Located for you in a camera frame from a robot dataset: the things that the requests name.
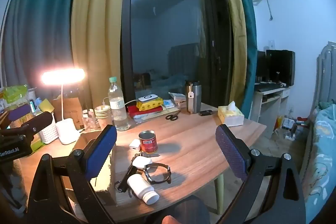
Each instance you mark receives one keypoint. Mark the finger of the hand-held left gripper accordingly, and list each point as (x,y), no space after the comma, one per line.
(39,121)
(19,111)

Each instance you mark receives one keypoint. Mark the white charger plug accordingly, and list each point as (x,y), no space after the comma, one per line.
(134,145)

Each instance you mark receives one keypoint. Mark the clear plastic water bottle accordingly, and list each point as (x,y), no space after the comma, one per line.
(118,108)

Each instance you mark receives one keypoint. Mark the green flat box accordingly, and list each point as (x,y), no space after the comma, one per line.
(36,141)

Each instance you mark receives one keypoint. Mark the black framed glass door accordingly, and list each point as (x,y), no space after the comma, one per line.
(168,29)

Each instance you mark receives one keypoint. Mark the white plastic basket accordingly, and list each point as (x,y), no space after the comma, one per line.
(48,132)

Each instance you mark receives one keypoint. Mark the flower print glass jar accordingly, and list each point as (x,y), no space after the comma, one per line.
(90,120)

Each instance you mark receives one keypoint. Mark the white plastic packets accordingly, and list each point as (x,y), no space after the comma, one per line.
(177,99)

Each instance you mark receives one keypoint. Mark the red metal can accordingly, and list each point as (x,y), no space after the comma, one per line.
(148,144)

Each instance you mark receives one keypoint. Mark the white desk lamp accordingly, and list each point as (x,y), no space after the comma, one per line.
(65,130)

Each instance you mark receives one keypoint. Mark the teal curtain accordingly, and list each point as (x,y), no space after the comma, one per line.
(39,16)
(250,56)

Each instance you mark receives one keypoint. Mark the white power bank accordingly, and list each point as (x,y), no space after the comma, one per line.
(148,98)

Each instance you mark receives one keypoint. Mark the person's left forearm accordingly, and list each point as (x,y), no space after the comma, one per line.
(13,182)

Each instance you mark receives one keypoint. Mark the white earbuds case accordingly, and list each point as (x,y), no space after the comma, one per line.
(140,162)

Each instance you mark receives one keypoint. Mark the black computer monitor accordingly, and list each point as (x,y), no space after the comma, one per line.
(279,66)

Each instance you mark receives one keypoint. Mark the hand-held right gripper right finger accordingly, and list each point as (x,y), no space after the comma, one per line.
(231,154)

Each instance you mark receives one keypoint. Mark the black computer tower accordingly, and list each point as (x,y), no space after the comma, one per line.
(260,66)

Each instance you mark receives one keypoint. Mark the grey padded headboard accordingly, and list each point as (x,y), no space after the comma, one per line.
(325,77)

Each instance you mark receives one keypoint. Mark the stack of brown paper cups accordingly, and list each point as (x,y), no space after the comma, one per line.
(103,115)

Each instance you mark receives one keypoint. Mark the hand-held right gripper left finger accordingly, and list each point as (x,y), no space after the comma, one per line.
(103,151)

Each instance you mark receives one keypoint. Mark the brown cardboard lamp packaging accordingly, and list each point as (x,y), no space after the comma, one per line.
(71,111)

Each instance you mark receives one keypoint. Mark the green plastic bag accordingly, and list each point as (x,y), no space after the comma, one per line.
(15,92)

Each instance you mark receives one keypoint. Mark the yellow curtain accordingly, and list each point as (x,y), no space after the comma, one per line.
(97,29)
(236,29)

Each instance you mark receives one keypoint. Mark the person's leg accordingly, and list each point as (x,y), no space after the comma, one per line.
(183,209)

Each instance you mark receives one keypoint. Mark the black scissors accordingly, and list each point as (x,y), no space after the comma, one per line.
(172,117)

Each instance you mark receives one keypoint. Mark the yellow tissue box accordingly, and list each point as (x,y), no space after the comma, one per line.
(231,115)

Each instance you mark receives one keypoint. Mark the yellow-green sponge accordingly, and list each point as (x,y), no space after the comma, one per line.
(46,106)

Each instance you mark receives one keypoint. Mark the small black remote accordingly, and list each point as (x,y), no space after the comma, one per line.
(206,112)

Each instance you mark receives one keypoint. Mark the steel travel tumbler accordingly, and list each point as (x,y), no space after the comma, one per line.
(193,99)

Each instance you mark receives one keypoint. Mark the blue printed blanket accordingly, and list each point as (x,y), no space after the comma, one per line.
(321,161)

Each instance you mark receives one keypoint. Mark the white computer desk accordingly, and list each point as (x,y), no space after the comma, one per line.
(267,108)

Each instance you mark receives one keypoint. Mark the silver key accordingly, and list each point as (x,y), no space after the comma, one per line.
(147,155)

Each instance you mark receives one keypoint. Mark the cardboard box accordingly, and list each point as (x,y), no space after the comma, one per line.
(109,176)

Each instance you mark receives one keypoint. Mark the white pill bottle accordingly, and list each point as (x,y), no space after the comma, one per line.
(140,186)

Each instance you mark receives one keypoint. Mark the red book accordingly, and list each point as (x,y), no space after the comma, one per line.
(134,111)

